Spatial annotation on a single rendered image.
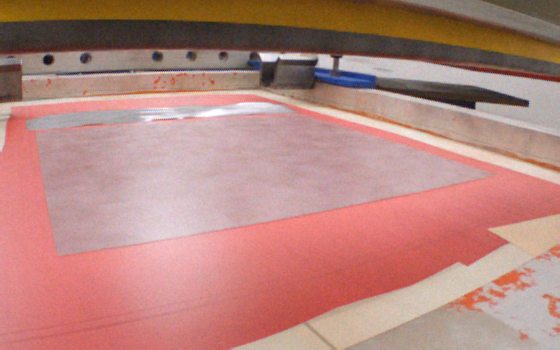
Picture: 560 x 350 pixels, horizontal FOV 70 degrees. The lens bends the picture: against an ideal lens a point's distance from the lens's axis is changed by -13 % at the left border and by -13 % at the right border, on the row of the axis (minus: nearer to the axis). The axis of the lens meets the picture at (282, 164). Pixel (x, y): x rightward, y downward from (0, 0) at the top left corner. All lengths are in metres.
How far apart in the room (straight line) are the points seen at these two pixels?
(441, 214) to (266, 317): 0.15
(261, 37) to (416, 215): 0.15
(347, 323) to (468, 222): 0.14
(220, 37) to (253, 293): 0.10
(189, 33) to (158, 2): 0.02
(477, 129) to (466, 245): 0.28
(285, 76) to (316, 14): 0.51
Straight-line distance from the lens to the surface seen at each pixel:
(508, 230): 0.28
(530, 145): 0.49
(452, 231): 0.27
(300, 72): 0.72
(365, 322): 0.17
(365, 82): 0.68
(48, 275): 0.21
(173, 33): 0.17
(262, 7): 0.18
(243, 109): 0.60
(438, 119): 0.55
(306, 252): 0.22
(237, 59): 0.94
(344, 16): 0.21
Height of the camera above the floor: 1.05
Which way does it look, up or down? 15 degrees down
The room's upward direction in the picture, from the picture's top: 3 degrees clockwise
